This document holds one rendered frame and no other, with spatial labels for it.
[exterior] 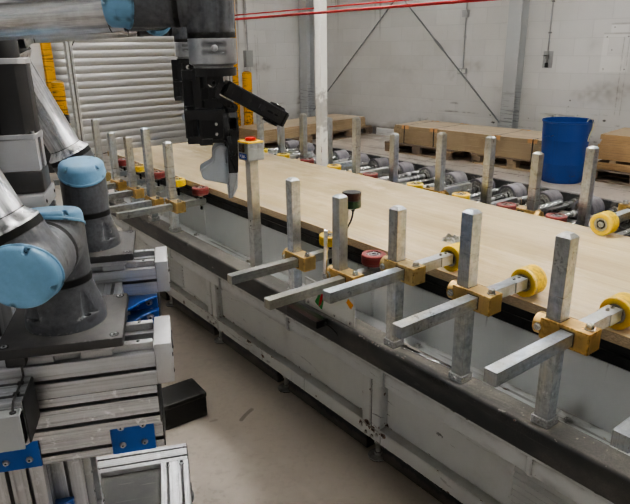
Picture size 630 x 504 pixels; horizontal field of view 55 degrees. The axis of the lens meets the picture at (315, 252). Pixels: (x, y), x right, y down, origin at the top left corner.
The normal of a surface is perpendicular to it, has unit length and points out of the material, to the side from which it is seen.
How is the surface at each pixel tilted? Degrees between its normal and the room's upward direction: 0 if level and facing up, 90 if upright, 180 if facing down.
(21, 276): 97
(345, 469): 0
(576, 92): 90
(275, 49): 90
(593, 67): 90
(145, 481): 0
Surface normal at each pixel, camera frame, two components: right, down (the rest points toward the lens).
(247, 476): -0.01, -0.95
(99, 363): 0.24, 0.31
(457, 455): -0.80, 0.21
